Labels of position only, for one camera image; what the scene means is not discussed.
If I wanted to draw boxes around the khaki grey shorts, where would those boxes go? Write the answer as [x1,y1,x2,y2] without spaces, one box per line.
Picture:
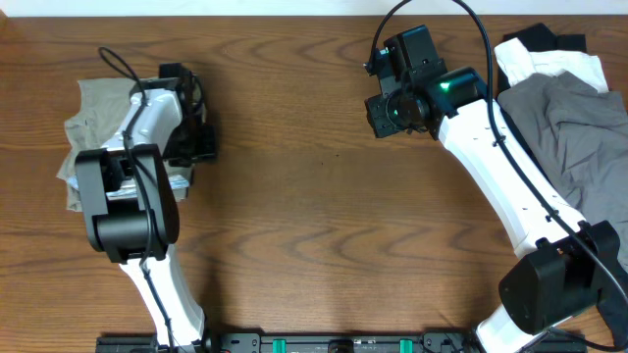
[57,78,185,213]

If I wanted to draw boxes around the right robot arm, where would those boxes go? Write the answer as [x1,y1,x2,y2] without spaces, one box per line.
[365,25,619,352]

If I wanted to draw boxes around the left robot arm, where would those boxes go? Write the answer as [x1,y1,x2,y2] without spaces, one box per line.
[75,63,218,352]

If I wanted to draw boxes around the white shirt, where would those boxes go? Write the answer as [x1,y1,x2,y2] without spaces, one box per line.
[495,38,609,93]

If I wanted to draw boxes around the dark grey garment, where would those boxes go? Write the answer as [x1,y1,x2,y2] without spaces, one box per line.
[497,72,627,267]

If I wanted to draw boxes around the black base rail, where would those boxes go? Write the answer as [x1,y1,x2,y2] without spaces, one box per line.
[95,331,588,353]

